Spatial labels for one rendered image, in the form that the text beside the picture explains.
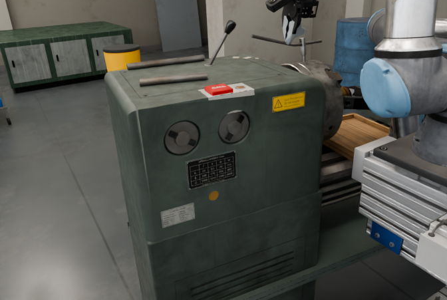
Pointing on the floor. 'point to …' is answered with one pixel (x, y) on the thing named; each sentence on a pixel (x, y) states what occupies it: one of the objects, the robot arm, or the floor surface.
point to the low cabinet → (58, 54)
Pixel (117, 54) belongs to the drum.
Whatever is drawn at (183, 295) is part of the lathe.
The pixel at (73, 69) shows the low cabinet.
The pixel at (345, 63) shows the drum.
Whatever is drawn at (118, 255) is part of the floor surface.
